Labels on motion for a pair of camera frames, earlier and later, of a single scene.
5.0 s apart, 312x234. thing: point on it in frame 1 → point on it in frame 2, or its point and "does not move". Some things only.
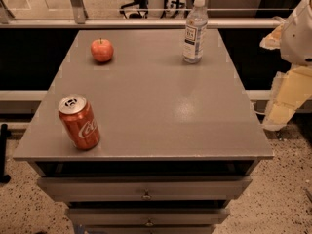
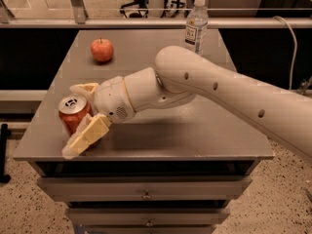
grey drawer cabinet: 178,141 does not move
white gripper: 298,38 → 112,98
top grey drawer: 147,187 does not move
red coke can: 80,121 does not move
